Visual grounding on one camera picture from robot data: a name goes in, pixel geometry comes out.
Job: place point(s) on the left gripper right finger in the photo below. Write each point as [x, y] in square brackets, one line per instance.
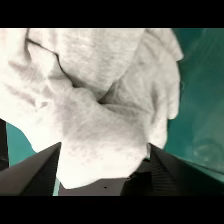
[173, 176]

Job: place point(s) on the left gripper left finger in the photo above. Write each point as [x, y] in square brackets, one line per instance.
[31, 176]

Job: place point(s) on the light grey garment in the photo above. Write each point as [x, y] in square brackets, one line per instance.
[96, 100]

